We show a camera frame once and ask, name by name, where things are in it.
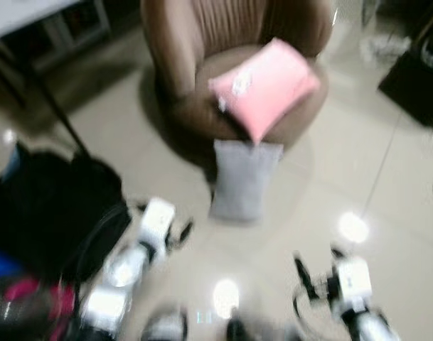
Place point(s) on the grey pillow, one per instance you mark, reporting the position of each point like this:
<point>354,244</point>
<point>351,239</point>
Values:
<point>243,181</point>

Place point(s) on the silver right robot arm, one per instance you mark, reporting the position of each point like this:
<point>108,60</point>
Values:
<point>372,329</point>

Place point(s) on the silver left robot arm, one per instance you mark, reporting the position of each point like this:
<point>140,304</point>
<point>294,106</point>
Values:
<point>122,270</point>

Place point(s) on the pink pillow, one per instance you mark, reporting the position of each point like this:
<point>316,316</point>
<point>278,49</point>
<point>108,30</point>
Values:
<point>269,85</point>

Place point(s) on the black bag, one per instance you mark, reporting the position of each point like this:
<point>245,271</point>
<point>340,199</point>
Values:
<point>45,206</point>

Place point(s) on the pink red item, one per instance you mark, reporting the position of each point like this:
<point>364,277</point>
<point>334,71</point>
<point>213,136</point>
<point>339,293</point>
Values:
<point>38,298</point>

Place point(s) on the brown round armchair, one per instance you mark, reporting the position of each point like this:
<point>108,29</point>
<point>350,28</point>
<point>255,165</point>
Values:
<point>180,64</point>

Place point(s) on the blue item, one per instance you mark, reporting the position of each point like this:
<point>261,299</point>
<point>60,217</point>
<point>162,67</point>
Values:
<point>1,261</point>

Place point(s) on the black slanted pole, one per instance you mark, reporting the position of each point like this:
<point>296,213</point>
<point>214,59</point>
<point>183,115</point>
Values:
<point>56,110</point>

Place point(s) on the black box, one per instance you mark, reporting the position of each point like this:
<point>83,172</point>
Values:
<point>415,89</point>

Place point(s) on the white plastic bag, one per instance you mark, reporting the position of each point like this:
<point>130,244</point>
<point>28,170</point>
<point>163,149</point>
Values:
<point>385,48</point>

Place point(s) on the white table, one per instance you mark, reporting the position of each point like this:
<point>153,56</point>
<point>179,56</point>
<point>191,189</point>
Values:
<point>20,14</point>

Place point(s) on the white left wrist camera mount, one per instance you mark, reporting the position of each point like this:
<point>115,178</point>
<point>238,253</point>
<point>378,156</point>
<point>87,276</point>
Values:
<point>157,219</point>

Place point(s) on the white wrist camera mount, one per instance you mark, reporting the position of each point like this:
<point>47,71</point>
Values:
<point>157,219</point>
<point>354,277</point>

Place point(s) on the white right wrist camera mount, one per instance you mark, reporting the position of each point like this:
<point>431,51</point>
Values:
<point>354,277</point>

